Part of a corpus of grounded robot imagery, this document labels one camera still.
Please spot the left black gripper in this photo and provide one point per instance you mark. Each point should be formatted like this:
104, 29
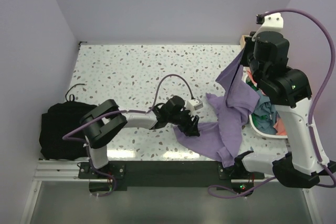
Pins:
193, 130

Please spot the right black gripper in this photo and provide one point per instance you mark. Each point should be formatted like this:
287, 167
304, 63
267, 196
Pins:
249, 43

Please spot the purple t shirt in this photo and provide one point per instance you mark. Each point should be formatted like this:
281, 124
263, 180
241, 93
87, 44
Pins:
221, 140

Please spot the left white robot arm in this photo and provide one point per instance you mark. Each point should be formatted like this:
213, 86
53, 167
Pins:
105, 121

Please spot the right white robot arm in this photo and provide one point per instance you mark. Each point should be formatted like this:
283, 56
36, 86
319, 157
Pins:
303, 165

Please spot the wooden compartment box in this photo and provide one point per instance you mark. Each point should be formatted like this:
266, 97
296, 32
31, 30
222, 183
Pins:
242, 41

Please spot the green t shirt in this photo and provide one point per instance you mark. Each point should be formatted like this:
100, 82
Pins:
254, 87

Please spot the blue t shirt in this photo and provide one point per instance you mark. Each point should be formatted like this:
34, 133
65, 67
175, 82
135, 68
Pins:
265, 115

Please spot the white laundry basket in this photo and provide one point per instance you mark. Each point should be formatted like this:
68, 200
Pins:
262, 129

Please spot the black folded t shirt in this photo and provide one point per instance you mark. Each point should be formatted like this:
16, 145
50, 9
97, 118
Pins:
59, 120

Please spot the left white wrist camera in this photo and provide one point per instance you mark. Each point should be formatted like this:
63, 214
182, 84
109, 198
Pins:
194, 104

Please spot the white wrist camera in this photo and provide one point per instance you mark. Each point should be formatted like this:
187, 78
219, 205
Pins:
268, 22
194, 104

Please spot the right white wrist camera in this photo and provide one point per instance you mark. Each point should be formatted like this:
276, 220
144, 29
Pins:
268, 22

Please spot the black mounting base plate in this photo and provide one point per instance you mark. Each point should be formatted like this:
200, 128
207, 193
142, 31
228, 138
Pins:
176, 174

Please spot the aluminium rail frame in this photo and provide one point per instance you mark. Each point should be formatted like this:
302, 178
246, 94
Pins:
153, 149

